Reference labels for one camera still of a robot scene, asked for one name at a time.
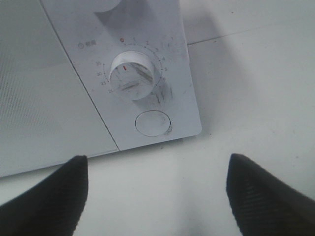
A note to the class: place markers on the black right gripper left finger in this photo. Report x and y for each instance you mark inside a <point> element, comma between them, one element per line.
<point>53,207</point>

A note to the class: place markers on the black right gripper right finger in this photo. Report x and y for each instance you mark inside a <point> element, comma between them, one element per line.
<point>263,205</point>

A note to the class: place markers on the white microwave door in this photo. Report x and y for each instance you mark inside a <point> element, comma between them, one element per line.
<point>46,115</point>

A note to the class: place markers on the white round door button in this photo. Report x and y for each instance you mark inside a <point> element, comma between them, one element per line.
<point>152,123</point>

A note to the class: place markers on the white microwave oven body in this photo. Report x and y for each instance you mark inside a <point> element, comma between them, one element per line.
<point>91,40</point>

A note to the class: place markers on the white lower timer knob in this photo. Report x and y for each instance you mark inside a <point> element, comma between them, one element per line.
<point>132,75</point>

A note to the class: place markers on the white upper power knob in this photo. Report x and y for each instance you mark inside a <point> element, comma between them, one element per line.
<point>104,5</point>

